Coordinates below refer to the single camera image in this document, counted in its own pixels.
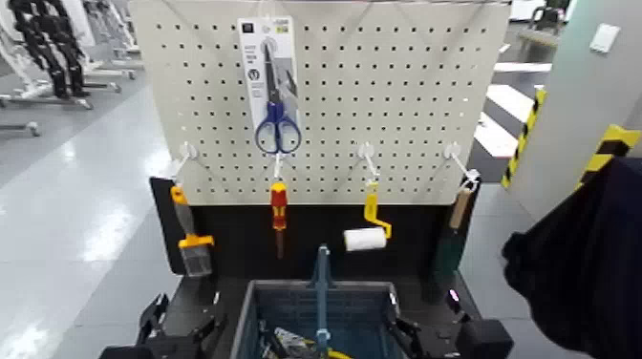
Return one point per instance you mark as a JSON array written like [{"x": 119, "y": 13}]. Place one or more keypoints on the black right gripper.
[{"x": 484, "y": 340}]

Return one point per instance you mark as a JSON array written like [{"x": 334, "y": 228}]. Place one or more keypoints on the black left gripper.
[{"x": 150, "y": 352}]

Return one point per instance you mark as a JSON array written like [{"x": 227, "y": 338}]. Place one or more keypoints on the blue grey plastic crate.
[{"x": 361, "y": 311}]

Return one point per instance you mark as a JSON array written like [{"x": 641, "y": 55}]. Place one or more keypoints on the yellow tool in crate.
[{"x": 338, "y": 355}]

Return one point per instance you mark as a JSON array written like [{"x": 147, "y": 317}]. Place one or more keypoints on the black back panel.
[{"x": 241, "y": 240}]

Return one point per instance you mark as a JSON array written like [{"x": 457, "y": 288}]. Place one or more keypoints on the grey packaged item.
[{"x": 293, "y": 343}]

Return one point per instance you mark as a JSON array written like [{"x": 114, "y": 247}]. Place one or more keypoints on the red yellow screwdriver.
[{"x": 279, "y": 205}]

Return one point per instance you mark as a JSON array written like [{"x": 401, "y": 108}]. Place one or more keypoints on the dark cloth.
[{"x": 587, "y": 270}]

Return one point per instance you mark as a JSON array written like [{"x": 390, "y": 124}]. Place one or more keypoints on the white pegboard hook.
[
  {"x": 186, "y": 150},
  {"x": 367, "y": 153},
  {"x": 454, "y": 150},
  {"x": 277, "y": 165}
]

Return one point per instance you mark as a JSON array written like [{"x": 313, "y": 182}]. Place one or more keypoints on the narrow yellow black corner guard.
[{"x": 524, "y": 135}]

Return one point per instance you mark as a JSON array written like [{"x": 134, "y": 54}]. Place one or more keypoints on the white pegboard panel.
[{"x": 401, "y": 100}]

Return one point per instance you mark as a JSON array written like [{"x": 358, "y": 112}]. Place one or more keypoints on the wide yellow black corner guard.
[{"x": 609, "y": 148}]

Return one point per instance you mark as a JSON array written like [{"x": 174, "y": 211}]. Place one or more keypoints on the white wheeled stand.
[{"x": 30, "y": 95}]

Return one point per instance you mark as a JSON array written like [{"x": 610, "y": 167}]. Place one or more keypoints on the white scissors packaging card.
[{"x": 256, "y": 60}]

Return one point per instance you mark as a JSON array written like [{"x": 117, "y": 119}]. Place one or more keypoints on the black humanoid robot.
[{"x": 52, "y": 45}]

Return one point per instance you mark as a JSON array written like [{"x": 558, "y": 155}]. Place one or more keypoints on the grey chair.
[{"x": 544, "y": 30}]

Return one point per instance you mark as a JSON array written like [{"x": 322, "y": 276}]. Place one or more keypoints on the white wall switch plate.
[{"x": 605, "y": 38}]

